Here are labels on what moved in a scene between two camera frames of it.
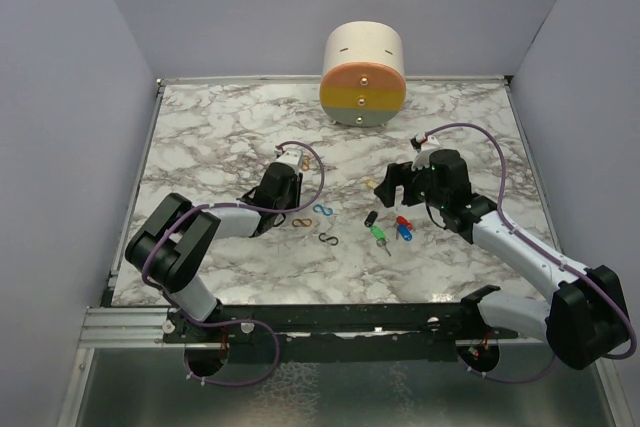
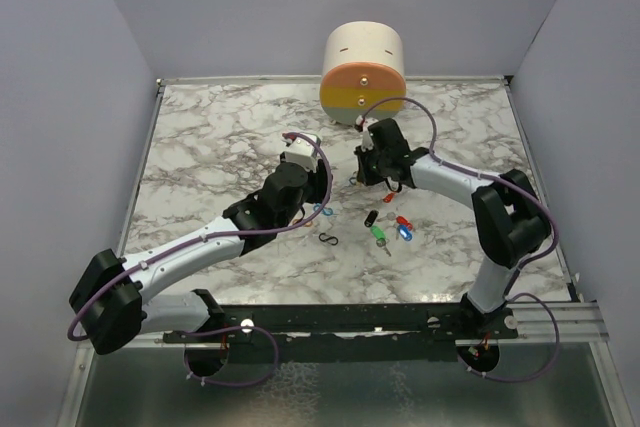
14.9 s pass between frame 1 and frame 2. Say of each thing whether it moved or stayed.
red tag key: stayed
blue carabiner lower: stayed
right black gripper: moved
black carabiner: stayed
